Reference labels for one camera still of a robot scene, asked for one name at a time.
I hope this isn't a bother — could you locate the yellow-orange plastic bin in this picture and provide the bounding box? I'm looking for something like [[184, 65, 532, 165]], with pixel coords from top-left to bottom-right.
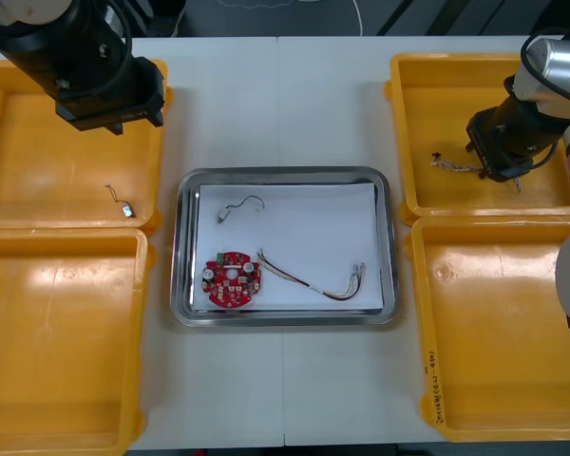
[[384, 52, 570, 219], [0, 59, 175, 229], [0, 226, 158, 452], [405, 216, 570, 443]]

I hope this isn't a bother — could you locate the blue-white twisted wire harness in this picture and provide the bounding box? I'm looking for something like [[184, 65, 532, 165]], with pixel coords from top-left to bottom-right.
[[430, 151, 523, 194]]

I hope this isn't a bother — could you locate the steel tray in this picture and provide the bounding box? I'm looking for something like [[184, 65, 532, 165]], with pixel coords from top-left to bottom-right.
[[169, 165, 401, 329]]

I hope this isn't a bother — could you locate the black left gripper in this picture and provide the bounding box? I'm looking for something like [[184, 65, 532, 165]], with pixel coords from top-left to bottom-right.
[[54, 55, 166, 138]]

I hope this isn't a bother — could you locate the red black green wire harness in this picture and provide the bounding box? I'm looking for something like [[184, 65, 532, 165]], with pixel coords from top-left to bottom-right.
[[256, 246, 368, 301]]

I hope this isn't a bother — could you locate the white paper sheet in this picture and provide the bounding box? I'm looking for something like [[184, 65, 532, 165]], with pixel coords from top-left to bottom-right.
[[192, 182, 386, 315]]

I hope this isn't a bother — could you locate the round red circuit board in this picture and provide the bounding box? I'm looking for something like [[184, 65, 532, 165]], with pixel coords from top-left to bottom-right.
[[199, 250, 263, 310]]

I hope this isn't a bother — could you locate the small metal solenoid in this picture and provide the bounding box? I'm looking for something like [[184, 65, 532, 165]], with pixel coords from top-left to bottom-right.
[[216, 194, 267, 225], [104, 183, 137, 219]]

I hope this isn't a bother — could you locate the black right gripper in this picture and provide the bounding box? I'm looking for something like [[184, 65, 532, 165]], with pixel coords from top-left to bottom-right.
[[464, 107, 534, 183]]

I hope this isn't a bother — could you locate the black metal frame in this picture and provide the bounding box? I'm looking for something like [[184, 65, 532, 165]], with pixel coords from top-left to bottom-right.
[[374, 0, 547, 38]]

